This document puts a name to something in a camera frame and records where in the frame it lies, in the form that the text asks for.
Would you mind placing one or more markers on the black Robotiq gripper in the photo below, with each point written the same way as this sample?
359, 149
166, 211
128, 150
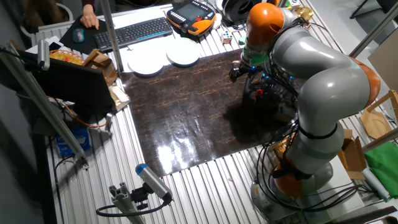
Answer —
244, 70

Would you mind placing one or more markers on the person's dark sleeve forearm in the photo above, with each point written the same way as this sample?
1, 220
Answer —
88, 2

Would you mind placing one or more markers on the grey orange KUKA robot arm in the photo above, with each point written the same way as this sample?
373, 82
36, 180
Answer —
326, 84

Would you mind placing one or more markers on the person's bare hand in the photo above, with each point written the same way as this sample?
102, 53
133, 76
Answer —
89, 17

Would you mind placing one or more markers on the small green object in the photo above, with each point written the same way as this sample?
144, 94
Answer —
242, 40

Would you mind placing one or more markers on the Rubik's cube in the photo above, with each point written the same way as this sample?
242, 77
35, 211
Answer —
226, 37

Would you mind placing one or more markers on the white rounded object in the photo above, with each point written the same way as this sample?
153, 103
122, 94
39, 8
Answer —
217, 21

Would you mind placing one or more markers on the black filament spool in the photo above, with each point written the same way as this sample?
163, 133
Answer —
241, 9

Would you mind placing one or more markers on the white round plate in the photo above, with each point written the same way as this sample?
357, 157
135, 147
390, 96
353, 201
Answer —
183, 51
146, 63

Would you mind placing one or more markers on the dark brown marble mat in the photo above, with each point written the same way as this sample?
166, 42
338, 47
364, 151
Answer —
186, 109

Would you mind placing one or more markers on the orange black teach pendant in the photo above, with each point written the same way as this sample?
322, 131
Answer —
189, 14

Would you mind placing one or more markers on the green yellow button box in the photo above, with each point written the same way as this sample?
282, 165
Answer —
292, 3

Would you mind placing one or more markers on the black computer keyboard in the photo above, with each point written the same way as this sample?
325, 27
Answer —
133, 32

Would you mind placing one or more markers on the white gold paper packet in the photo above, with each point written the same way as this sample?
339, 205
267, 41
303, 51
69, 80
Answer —
119, 96

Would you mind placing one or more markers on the slanted aluminium bar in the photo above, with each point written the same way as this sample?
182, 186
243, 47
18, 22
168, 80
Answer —
373, 31

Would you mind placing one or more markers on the open brown cardboard box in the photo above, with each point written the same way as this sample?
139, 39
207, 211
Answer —
353, 155

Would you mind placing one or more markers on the wooden plate stand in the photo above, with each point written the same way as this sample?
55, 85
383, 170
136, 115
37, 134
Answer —
374, 123

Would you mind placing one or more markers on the beige board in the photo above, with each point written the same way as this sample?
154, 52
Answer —
385, 62

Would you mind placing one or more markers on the black office chair base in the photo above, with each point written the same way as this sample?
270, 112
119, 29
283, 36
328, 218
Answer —
373, 6

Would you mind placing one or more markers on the black mouse pad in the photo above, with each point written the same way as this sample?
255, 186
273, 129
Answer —
91, 39

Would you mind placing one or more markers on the blue grey computer mouse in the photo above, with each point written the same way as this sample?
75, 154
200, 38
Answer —
78, 35

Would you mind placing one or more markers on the green cloth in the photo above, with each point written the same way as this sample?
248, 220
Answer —
384, 168

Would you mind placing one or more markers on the black laptop screen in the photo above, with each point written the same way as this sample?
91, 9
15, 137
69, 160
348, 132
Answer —
71, 84

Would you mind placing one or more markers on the white paper roll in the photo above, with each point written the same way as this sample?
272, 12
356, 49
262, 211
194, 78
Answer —
376, 184

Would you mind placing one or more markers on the short aluminium profile stub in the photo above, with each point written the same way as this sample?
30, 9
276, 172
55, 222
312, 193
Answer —
124, 202

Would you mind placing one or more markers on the blue package box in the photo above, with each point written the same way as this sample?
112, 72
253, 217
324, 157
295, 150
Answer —
76, 141

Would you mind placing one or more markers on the white flat box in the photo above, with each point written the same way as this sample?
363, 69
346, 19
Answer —
46, 43

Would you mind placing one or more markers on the long slanted aluminium profile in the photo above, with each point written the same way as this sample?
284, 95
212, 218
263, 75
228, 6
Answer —
40, 99

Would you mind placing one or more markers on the green flange mount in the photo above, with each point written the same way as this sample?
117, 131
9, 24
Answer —
255, 57

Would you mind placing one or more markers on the aluminium profile post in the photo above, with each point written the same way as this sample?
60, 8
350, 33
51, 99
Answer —
110, 31

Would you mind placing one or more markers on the silver camera with blue end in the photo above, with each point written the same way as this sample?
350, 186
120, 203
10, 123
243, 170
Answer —
152, 180

